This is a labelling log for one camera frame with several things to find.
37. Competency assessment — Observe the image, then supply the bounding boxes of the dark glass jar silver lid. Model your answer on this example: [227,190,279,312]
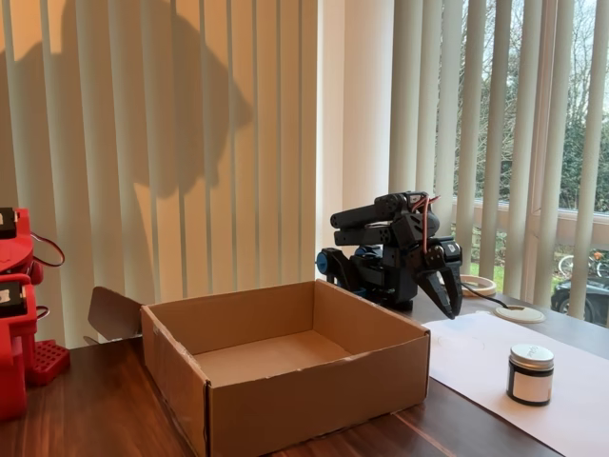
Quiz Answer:
[506,343,556,407]

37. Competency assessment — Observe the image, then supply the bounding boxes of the red leader robot arm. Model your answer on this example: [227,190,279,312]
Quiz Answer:
[0,207,71,423]

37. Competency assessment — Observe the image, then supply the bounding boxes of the open cardboard box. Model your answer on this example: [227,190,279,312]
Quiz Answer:
[84,279,432,457]

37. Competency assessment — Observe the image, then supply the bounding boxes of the masking tape roll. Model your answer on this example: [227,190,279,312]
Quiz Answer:
[459,274,498,297]

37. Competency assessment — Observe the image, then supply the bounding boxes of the white paper sheet with circles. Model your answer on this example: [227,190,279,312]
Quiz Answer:
[421,309,609,457]

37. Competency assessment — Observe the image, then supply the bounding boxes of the dark parked car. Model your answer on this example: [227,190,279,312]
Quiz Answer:
[550,278,609,328]

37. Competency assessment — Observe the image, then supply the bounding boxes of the black blue table clamp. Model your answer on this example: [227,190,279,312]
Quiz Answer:
[315,247,367,299]

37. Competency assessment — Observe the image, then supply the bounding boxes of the white window blinds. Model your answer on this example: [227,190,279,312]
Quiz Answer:
[392,0,609,325]

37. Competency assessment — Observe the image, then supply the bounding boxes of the parked bicycle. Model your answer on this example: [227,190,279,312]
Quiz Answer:
[554,249,609,282]

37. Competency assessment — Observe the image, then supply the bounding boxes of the cream vertical blinds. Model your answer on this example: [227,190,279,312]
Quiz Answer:
[0,0,319,348]

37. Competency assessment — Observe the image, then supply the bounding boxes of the red white servo cable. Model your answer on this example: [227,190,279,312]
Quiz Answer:
[409,192,442,253]

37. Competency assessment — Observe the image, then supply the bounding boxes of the thin black cable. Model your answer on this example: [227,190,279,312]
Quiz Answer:
[461,281,513,311]

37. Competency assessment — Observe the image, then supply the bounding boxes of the white desk cable grommet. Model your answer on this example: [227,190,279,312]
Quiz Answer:
[494,305,547,325]

